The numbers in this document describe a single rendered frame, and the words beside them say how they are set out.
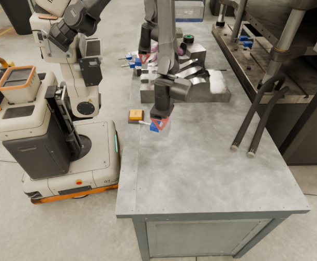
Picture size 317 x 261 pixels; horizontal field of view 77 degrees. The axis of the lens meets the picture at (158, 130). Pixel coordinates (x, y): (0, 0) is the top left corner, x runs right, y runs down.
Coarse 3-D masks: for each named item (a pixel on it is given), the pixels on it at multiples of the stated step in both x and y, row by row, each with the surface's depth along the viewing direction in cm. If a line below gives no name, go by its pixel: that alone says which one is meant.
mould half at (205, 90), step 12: (192, 60) 122; (180, 72) 119; (192, 72) 113; (216, 72) 126; (144, 84) 111; (204, 84) 106; (216, 84) 117; (144, 96) 110; (192, 96) 111; (204, 96) 112; (216, 96) 112; (228, 96) 112
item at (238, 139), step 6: (258, 96) 101; (258, 102) 99; (252, 108) 98; (252, 114) 96; (246, 120) 94; (246, 126) 93; (240, 132) 91; (240, 138) 90; (234, 144) 88; (234, 150) 89
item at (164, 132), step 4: (168, 120) 80; (148, 124) 82; (152, 124) 80; (160, 124) 79; (168, 124) 79; (152, 128) 81; (156, 128) 80; (164, 128) 78; (168, 128) 79; (160, 132) 80; (164, 132) 79; (168, 132) 81; (164, 136) 81
